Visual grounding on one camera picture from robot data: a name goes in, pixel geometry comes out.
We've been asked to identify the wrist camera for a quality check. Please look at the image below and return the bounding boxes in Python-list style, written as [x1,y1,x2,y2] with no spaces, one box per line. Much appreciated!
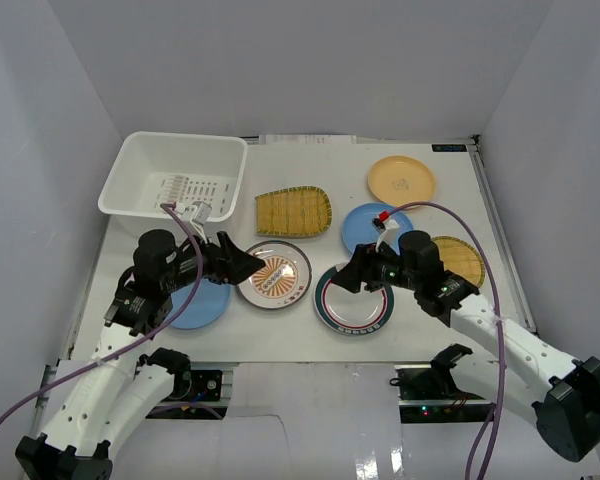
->
[175,200,212,225]
[372,211,400,250]

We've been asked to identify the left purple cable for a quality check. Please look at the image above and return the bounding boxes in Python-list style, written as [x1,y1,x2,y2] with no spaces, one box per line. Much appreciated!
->
[0,201,205,480]

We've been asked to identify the light blue plate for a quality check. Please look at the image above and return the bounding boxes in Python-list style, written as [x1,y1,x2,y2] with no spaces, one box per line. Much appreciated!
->
[341,202,414,254]
[170,279,232,330]

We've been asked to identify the white paper sheets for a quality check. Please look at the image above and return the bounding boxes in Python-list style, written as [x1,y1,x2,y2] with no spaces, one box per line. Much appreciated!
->
[258,134,357,145]

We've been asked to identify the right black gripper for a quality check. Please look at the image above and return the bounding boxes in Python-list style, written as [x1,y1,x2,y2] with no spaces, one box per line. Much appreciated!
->
[330,240,421,295]

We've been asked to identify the white plastic bin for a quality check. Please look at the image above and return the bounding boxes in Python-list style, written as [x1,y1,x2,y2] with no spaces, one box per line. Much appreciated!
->
[98,132,248,236]

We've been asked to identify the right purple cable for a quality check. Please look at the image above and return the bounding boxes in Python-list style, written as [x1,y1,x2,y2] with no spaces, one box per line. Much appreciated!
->
[379,201,509,480]

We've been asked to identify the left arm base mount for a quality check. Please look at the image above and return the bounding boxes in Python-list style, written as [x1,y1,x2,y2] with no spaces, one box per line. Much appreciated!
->
[147,369,228,420]

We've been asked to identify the purple cable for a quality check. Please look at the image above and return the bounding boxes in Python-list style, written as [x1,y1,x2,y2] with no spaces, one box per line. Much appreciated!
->
[0,201,205,480]
[379,201,509,480]

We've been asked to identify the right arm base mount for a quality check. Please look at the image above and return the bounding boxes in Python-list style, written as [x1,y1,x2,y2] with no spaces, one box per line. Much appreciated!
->
[389,364,491,425]

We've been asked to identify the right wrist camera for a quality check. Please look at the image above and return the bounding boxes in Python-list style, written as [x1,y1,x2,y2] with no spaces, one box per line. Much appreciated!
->
[372,211,400,250]

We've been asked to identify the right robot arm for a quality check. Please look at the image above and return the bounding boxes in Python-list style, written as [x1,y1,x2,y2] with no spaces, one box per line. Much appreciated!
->
[332,231,600,462]

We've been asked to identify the green rimmed white plate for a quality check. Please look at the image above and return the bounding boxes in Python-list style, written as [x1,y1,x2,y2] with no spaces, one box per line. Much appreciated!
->
[314,263,395,337]

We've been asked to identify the bamboo pattern round plate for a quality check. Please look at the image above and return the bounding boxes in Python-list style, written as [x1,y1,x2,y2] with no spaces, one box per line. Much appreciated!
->
[432,236,486,287]

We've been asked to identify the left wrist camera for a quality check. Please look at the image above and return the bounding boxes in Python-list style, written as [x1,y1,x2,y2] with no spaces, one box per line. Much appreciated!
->
[175,200,212,225]

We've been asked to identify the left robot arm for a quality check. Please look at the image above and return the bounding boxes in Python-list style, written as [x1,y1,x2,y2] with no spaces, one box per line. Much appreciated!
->
[15,229,265,479]

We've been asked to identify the blue table label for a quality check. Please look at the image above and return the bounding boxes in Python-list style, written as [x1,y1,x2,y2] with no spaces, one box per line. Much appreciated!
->
[431,144,467,153]

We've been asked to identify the sunburst pattern round plate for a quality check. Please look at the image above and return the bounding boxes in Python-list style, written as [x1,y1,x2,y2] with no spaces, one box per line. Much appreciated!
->
[237,240,312,310]

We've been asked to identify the yellow round plate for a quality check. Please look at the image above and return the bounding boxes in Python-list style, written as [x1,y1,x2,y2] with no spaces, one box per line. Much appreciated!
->
[367,155,436,207]

